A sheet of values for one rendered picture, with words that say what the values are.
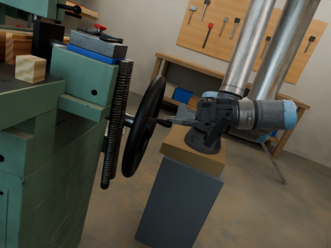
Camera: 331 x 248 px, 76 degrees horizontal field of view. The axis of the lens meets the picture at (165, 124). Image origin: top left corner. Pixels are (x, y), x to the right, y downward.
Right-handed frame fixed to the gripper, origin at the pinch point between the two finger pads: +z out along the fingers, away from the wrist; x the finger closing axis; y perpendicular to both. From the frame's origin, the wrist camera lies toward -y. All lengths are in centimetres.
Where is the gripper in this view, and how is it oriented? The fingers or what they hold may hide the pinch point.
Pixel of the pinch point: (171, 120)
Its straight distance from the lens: 68.8
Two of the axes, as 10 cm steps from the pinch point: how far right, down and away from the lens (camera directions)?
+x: -1.4, 3.2, -9.4
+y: -0.4, -9.5, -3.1
